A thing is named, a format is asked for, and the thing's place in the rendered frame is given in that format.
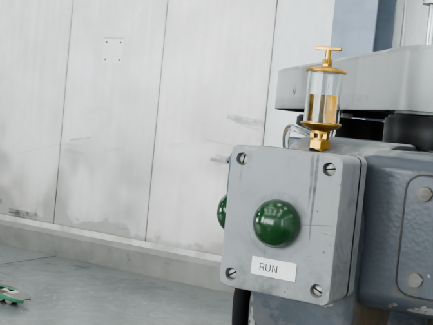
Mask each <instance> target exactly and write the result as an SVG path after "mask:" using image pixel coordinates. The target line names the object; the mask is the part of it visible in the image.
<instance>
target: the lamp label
mask: <svg viewBox="0 0 433 325"><path fill-rule="evenodd" d="M296 265H297V264H294V263H290V262H284V261H277V260H273V259H266V258H263V257H256V256H253V257H252V264H251V273H253V274H257V275H263V276H267V277H273V278H277V279H283V280H287V281H293V282H295V277H296Z"/></svg>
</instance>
